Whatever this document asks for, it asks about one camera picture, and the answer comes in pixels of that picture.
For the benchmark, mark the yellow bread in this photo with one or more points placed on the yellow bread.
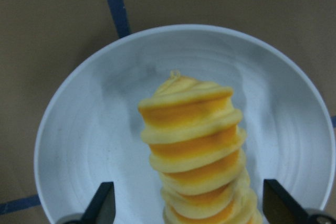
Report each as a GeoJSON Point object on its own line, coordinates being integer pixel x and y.
{"type": "Point", "coordinates": [196, 144]}

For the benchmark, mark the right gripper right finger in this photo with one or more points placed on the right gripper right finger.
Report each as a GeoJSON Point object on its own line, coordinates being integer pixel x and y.
{"type": "Point", "coordinates": [279, 206]}

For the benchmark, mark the blue plate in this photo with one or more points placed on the blue plate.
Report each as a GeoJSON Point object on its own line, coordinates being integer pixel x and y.
{"type": "Point", "coordinates": [90, 132]}

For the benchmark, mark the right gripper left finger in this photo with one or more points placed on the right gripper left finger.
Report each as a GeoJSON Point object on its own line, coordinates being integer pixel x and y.
{"type": "Point", "coordinates": [102, 206]}

